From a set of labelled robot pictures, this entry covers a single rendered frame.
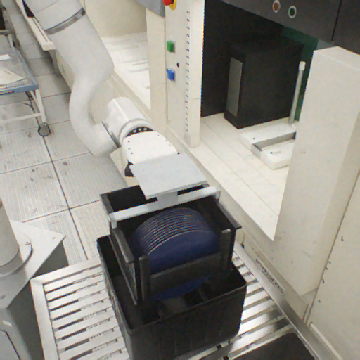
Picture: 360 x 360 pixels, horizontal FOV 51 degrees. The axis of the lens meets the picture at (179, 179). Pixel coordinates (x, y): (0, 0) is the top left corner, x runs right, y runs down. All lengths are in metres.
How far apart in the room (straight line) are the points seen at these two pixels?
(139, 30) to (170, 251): 2.24
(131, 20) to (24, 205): 1.43
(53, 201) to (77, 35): 1.91
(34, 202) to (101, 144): 1.80
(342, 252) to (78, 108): 0.63
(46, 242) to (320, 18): 0.95
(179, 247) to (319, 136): 0.33
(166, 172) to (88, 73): 0.27
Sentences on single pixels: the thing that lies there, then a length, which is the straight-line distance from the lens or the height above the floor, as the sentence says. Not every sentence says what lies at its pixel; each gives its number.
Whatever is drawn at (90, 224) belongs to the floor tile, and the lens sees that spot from 2.38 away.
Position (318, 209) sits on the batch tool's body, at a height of 1.12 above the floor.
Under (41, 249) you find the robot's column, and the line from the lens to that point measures 1.22.
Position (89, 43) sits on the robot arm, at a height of 1.37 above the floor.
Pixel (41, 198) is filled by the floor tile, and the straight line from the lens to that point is 2.66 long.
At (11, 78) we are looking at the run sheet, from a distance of 3.33.
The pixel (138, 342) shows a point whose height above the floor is 0.89.
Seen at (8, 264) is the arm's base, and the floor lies 0.77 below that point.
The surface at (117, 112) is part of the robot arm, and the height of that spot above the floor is 1.21.
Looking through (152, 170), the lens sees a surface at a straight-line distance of 0.71.
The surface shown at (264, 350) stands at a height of 0.86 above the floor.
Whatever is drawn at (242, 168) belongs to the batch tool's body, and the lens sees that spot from 1.29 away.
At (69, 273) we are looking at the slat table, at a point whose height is 0.76.
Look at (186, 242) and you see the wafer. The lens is 0.74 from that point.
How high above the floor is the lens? 1.61
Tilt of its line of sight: 37 degrees down
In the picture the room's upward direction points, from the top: straight up
